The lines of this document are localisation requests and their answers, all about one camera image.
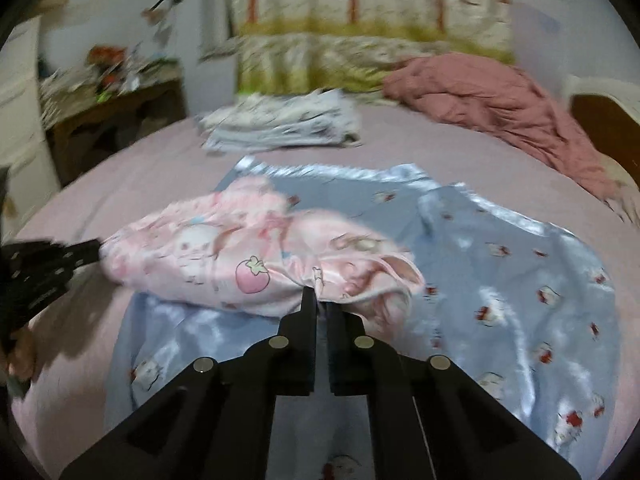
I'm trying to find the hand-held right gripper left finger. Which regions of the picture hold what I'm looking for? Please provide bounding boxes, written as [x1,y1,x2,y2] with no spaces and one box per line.
[58,289,320,480]

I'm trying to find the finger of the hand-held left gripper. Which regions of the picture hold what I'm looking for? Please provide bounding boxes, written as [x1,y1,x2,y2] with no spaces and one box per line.
[50,237,104,274]

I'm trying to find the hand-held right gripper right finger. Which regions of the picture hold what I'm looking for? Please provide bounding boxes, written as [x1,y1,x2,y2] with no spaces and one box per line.
[325,304,584,480]

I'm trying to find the pink printed pants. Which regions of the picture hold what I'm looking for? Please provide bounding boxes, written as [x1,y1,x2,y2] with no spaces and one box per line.
[99,175,427,347]

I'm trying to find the blue printed satin garment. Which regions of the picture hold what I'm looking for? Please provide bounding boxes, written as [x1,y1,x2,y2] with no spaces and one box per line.
[104,156,622,480]

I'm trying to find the person's left hand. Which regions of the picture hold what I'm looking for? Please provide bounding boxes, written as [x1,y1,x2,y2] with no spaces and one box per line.
[7,329,40,387]

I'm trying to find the pink bed sheet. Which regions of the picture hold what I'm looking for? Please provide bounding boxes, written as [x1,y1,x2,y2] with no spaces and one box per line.
[9,104,640,480]

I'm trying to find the dark wooden desk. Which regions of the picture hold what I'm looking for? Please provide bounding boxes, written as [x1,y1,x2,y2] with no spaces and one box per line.
[45,66,189,187]

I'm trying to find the white cabinet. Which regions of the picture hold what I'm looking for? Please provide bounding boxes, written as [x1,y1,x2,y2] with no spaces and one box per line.
[0,14,62,197]

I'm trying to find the pile of desk clutter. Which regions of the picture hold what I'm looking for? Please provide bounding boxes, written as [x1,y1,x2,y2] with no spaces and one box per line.
[37,42,182,122]

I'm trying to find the stack of folded printed clothes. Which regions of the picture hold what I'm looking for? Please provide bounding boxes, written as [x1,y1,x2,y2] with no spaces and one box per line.
[194,88,364,155]

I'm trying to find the crumpled dusty pink blanket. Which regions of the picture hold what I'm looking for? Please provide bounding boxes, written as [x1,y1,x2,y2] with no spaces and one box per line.
[381,53,624,202]

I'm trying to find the beige pillow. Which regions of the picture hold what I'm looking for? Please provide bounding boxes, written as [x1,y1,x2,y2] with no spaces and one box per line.
[597,152,640,226]

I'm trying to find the tree print curtain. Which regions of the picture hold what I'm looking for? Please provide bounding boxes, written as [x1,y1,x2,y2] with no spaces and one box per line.
[199,0,517,97]

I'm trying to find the brown wooden headboard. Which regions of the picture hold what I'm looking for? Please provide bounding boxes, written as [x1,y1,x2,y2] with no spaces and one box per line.
[570,92,640,177]

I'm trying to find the white cloth on headboard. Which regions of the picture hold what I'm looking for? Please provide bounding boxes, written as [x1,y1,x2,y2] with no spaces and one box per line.
[562,74,640,127]

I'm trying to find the wall hanging ornament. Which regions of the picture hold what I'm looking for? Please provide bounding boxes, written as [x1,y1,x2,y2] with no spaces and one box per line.
[141,0,184,42]

